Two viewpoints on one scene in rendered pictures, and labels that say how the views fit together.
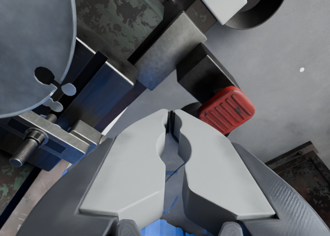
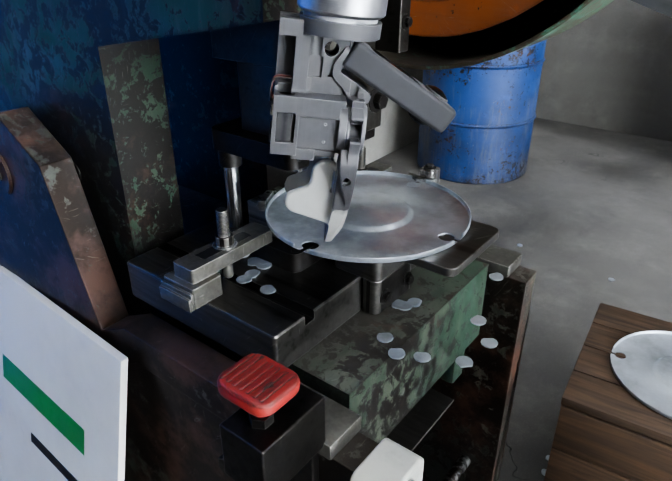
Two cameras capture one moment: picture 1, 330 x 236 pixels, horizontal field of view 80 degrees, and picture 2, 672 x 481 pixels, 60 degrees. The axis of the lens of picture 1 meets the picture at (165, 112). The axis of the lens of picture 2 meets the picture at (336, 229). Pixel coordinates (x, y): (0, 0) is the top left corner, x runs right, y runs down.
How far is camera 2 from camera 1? 0.56 m
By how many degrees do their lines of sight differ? 71
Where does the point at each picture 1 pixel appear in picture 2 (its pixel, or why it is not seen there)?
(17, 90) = (295, 232)
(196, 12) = (362, 445)
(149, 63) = not seen: hidden behind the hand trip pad
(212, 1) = (379, 454)
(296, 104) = not seen: outside the picture
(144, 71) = not seen: hidden behind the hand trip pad
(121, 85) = (274, 327)
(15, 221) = (77, 204)
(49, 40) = (342, 250)
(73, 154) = (192, 262)
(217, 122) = (245, 371)
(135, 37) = (323, 371)
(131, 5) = (359, 367)
